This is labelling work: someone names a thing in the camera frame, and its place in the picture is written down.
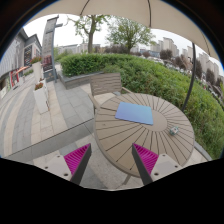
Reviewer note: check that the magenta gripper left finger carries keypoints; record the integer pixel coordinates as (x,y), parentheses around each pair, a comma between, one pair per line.
(71,166)

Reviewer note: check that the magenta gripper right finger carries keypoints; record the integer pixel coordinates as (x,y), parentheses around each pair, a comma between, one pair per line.
(152,166)

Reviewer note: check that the small grey computer mouse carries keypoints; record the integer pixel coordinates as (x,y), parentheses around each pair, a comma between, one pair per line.
(174,130)

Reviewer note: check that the round slatted wooden table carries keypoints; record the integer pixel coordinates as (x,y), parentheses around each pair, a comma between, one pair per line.
(115,137)

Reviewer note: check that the white planter box near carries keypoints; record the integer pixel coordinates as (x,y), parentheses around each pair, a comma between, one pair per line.
(41,98)

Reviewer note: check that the white planter box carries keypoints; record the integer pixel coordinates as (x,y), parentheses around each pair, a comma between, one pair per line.
(37,67)
(41,98)

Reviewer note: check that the beige slatted outdoor chair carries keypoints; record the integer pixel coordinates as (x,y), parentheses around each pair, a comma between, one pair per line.
(105,83)

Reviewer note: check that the green trimmed hedge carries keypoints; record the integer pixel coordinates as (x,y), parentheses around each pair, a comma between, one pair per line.
(144,76)

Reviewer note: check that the white planter box far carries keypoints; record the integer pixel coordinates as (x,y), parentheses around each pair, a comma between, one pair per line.
(37,67)

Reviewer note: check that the tall grey sign pillar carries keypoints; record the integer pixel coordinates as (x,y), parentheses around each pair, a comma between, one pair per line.
(48,64)

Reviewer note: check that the grey building with storefronts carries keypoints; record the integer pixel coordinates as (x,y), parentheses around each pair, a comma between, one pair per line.
(17,56)

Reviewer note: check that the large tree right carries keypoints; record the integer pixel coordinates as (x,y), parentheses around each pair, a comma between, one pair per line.
(128,33)

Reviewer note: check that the large tree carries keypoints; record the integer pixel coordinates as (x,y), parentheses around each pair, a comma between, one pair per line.
(128,33)
(86,26)

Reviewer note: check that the large tree left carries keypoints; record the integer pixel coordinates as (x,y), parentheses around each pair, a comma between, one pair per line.
(86,26)

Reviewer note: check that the beige patio umbrella canopy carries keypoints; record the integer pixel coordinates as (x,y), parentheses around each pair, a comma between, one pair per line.
(156,14)

